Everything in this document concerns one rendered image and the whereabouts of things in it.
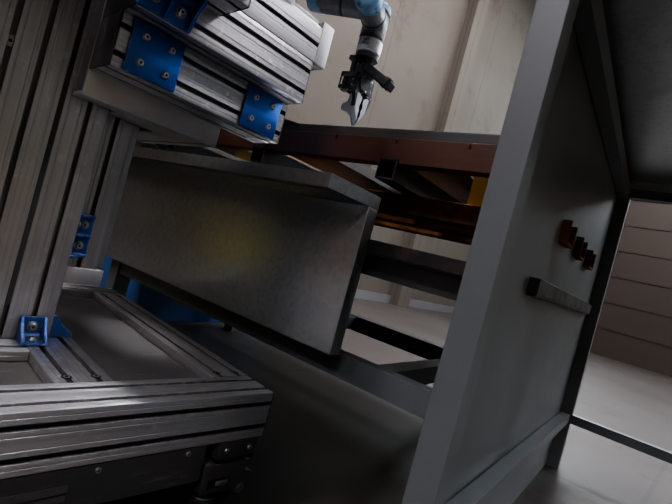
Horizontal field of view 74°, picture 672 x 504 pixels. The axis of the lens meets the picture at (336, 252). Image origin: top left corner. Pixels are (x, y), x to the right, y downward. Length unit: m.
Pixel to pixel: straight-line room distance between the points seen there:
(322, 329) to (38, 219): 0.60
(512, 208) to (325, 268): 0.58
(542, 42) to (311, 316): 0.73
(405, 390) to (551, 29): 0.75
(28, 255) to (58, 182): 0.14
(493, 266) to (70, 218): 0.76
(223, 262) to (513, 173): 0.91
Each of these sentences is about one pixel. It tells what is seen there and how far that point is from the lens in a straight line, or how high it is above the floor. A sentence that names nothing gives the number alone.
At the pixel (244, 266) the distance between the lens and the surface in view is 1.25.
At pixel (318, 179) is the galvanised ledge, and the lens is 0.92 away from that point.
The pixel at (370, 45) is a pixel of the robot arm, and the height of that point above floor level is 1.14.
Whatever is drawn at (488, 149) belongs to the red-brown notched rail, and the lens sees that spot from 1.00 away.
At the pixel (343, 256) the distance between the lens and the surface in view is 1.04.
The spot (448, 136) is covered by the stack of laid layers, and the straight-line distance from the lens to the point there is 1.09.
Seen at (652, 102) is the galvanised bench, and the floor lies 1.05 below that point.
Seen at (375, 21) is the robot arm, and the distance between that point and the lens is 1.43.
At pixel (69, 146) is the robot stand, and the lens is 0.97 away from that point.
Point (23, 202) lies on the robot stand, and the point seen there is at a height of 0.47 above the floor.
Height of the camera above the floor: 0.53
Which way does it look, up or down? level
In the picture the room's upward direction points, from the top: 15 degrees clockwise
